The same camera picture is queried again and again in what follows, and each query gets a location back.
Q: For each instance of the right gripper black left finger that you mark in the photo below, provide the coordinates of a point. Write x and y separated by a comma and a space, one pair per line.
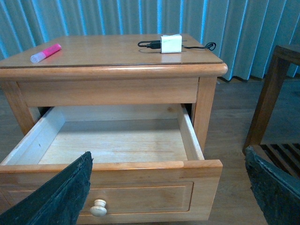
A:
57, 202

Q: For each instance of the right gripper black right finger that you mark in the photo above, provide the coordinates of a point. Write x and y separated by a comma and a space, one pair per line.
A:
276, 192

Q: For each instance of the wooden drawer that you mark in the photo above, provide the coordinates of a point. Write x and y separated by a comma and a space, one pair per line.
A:
147, 163

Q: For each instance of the pink highlighter marker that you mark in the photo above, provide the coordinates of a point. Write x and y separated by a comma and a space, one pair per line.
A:
45, 53

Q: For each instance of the dark wooden chair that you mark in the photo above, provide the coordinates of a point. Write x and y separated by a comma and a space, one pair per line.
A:
284, 155

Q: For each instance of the grey pleated curtain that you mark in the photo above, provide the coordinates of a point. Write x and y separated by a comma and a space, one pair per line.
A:
245, 31

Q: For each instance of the wooden nightstand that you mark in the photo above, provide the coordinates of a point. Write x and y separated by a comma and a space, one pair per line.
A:
111, 70

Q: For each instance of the white power adapter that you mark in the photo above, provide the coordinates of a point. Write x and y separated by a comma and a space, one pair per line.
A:
171, 43

